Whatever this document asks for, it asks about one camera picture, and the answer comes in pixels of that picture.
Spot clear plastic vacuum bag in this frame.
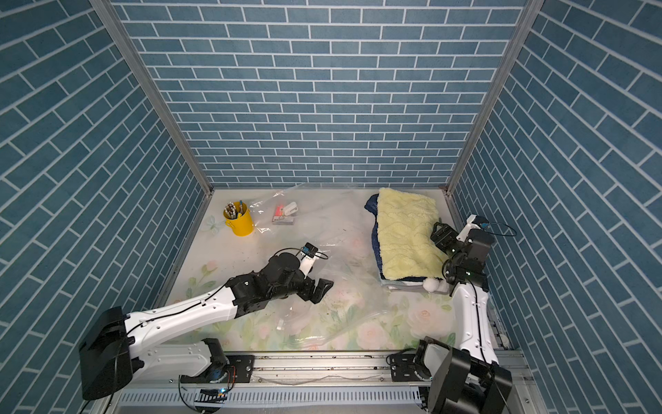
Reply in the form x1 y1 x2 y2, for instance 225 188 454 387
241 186 414 350

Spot light green fluffy blanket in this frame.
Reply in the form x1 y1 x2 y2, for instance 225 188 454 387
376 188 448 282

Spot navy blue star blanket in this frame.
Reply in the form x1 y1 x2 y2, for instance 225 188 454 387
364 193 424 286

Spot cream fluffy navy-trimmed blanket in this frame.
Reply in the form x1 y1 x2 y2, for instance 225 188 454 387
379 275 453 295

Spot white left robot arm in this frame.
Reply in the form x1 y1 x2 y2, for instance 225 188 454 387
79 248 334 401

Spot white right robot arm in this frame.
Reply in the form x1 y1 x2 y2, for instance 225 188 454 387
414 215 513 413

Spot white plastic bag clip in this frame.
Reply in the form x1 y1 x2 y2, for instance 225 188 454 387
281 202 298 217

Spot highlighter marker pack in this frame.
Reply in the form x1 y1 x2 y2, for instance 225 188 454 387
272 202 298 225

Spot yellow metal pen bucket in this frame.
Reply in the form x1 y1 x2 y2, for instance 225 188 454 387
223 203 254 237

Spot pens in bucket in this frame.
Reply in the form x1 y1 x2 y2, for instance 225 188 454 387
224 200 248 220

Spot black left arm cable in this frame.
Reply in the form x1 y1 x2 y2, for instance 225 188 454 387
77 247 329 414

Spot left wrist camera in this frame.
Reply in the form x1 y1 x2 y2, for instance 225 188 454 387
298 243 319 276

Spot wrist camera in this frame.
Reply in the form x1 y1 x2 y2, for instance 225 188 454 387
298 243 319 276
456 214 490 243

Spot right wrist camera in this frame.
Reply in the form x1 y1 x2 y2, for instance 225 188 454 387
456 214 490 243

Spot black right camera cable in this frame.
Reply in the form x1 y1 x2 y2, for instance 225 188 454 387
480 221 518 238

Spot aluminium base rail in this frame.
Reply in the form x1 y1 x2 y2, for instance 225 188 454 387
95 350 546 414

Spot right aluminium corner post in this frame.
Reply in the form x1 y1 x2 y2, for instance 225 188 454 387
445 0 544 198

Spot aluminium corner post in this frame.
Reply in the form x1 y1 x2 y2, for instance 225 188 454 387
445 0 544 198
89 0 214 197

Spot left aluminium corner post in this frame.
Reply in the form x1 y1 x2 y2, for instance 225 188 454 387
89 0 214 197

